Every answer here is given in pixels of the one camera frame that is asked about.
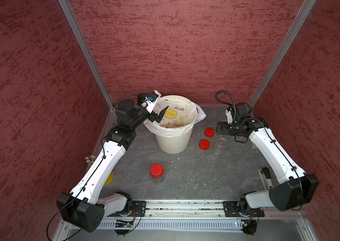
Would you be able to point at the yellow pencil cup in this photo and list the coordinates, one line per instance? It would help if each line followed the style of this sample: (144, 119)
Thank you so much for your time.
(109, 179)

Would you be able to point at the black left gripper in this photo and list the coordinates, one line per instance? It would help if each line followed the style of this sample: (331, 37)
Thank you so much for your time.
(153, 115)

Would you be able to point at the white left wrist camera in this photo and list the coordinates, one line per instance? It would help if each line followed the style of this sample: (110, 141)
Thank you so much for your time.
(148, 100)

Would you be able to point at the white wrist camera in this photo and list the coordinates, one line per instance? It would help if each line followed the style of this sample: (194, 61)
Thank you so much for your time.
(148, 100)
(228, 113)

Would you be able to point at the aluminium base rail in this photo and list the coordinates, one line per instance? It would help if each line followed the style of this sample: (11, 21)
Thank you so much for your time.
(206, 209)

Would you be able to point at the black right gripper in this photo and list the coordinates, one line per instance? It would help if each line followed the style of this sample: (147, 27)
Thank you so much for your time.
(225, 131)

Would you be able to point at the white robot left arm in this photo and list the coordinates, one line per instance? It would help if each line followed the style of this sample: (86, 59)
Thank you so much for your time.
(81, 207)

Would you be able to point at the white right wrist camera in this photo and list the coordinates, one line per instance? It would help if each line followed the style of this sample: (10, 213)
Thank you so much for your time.
(228, 113)

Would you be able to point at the cream plastic trash bin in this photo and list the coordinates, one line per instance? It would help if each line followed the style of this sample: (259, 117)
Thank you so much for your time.
(174, 145)

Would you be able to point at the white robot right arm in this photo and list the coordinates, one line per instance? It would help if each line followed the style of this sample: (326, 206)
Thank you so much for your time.
(296, 187)

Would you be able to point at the white printed bin liner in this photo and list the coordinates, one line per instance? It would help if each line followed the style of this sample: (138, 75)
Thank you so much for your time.
(179, 118)

